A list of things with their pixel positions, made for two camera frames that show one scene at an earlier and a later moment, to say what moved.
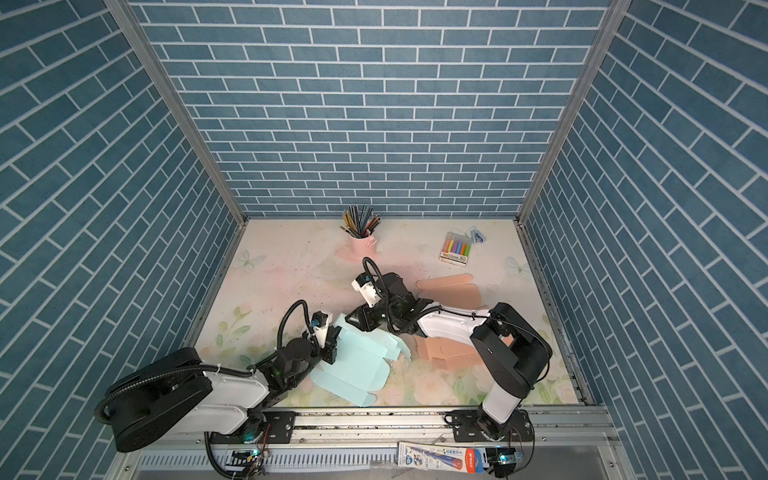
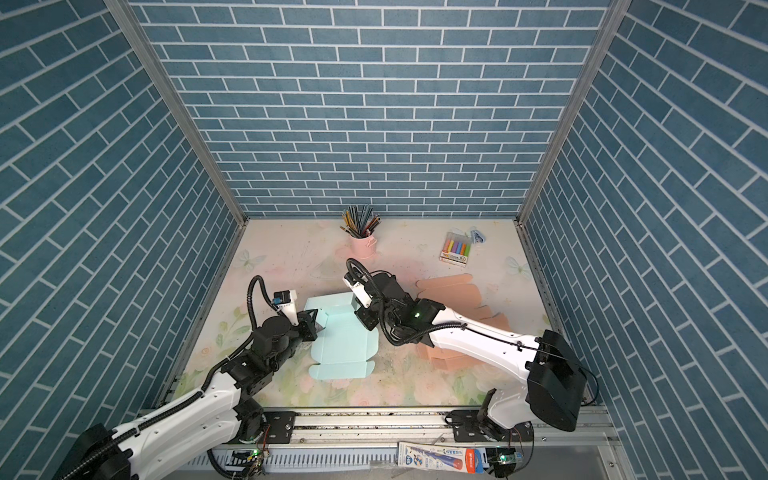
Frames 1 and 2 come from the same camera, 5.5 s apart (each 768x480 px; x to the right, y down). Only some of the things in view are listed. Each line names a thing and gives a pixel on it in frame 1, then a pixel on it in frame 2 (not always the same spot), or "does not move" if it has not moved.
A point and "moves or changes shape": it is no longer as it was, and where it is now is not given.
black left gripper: x=331 y=347 → x=306 y=324
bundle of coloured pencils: x=359 y=221 does not move
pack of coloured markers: x=456 y=248 does not move
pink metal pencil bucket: x=362 y=247 does not move
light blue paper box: x=361 y=366 moves or changes shape
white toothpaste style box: x=440 y=457 does not move
